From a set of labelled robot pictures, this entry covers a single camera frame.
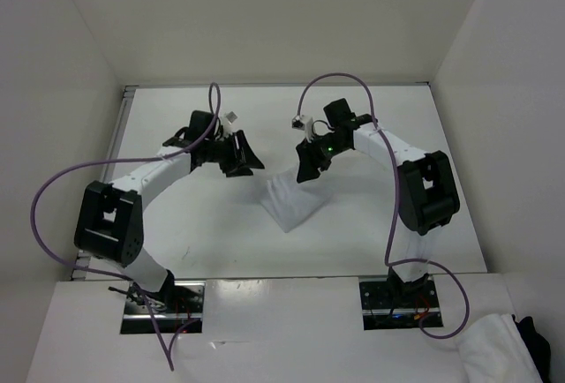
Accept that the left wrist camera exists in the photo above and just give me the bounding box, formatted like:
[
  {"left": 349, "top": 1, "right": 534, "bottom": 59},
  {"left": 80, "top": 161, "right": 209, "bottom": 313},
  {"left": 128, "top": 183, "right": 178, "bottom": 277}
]
[{"left": 220, "top": 111, "right": 237, "bottom": 138}]

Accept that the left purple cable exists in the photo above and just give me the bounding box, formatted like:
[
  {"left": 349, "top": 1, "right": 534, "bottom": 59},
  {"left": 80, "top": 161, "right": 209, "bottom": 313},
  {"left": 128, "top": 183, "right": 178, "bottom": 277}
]
[{"left": 29, "top": 81, "right": 222, "bottom": 372}]

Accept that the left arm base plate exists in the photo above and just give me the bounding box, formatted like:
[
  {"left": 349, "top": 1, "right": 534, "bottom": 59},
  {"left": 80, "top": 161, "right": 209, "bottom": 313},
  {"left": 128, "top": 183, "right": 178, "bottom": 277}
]
[{"left": 120, "top": 281, "right": 206, "bottom": 335}]

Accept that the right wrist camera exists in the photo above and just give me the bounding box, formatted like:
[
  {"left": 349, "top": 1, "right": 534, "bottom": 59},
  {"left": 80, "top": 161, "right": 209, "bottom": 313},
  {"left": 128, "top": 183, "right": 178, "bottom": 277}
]
[{"left": 291, "top": 115, "right": 317, "bottom": 143}]

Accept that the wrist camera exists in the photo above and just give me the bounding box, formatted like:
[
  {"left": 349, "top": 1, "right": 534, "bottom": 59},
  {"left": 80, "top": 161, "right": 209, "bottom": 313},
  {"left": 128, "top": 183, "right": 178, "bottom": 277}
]
[
  {"left": 291, "top": 115, "right": 317, "bottom": 143},
  {"left": 220, "top": 111, "right": 237, "bottom": 138}
]

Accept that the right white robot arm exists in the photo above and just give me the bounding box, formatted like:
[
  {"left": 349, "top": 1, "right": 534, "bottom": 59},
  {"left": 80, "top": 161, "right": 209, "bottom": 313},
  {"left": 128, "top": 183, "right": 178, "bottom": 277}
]
[{"left": 291, "top": 98, "right": 460, "bottom": 306}]

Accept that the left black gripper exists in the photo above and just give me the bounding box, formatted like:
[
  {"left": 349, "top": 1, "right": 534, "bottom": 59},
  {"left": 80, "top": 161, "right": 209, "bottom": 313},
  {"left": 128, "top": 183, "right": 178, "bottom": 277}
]
[{"left": 203, "top": 129, "right": 264, "bottom": 177}]

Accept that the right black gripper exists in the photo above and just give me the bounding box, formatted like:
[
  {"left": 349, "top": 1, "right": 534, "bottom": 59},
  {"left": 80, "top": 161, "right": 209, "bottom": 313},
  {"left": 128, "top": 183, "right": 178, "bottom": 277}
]
[{"left": 296, "top": 131, "right": 349, "bottom": 184}]

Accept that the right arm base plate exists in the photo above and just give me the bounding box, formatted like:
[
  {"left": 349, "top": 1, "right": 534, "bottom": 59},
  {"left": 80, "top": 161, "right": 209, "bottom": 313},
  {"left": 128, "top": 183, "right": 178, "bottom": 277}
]
[{"left": 358, "top": 275, "right": 443, "bottom": 331}]

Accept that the white skirt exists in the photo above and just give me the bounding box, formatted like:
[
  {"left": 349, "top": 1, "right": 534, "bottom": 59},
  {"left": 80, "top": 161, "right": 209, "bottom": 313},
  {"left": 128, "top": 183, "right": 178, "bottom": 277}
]
[{"left": 260, "top": 165, "right": 332, "bottom": 233}]

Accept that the black cloth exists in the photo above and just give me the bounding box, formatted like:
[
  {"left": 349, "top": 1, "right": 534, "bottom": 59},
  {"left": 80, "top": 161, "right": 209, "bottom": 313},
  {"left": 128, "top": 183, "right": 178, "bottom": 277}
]
[{"left": 515, "top": 316, "right": 551, "bottom": 383}]

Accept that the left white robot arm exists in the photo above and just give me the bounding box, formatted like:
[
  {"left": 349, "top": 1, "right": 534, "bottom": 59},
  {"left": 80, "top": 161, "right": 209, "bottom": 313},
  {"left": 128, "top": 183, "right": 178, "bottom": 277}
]
[{"left": 74, "top": 110, "right": 264, "bottom": 312}]

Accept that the white cloth pile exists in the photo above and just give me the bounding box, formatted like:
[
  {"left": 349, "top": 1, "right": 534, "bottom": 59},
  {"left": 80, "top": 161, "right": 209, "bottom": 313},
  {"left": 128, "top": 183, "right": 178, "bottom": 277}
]
[{"left": 456, "top": 314, "right": 542, "bottom": 383}]

